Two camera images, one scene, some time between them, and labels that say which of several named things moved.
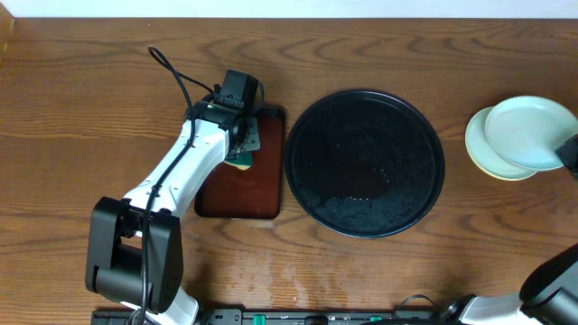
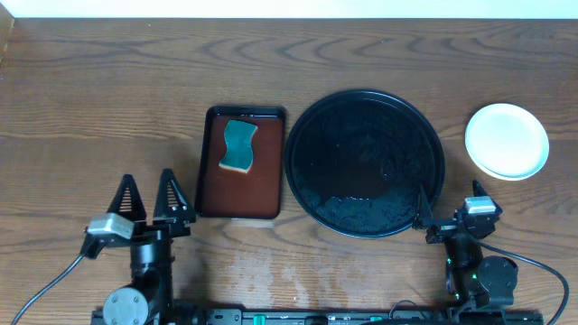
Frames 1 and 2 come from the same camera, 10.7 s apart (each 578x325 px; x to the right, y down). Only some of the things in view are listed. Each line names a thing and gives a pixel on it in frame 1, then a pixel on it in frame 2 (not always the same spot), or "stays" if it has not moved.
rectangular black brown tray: [233, 192] stays
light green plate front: [526, 131] → [507, 142]
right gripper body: [571, 152] → [441, 231]
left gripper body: [248, 141] → [151, 227]
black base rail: [276, 317] stays
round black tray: [364, 163] stays
